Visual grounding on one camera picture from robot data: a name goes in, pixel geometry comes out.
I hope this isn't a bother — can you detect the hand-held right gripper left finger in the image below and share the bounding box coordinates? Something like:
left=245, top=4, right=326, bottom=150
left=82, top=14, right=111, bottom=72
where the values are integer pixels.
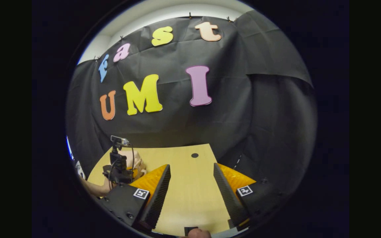
left=97, top=164, right=172, bottom=231

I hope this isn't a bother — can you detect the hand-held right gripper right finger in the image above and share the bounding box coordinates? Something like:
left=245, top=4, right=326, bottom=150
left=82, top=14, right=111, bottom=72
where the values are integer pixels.
left=213, top=162, right=288, bottom=231

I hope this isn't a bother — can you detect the lit computer screen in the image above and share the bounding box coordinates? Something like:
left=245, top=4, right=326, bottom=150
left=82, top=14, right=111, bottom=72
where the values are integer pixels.
left=66, top=136, right=74, bottom=160

